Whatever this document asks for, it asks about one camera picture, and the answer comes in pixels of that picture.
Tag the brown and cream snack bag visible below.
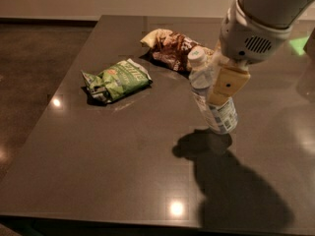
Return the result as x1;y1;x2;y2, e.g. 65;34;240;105
140;29;214;73

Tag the green chip bag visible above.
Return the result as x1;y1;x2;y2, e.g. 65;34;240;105
82;59;153;104

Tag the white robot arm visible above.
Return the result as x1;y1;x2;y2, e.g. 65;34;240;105
207;0;315;105

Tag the clear blue-labelled plastic bottle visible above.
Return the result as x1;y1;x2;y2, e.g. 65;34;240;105
188;46;238;135

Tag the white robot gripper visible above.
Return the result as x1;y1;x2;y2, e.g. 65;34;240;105
206;0;292;106

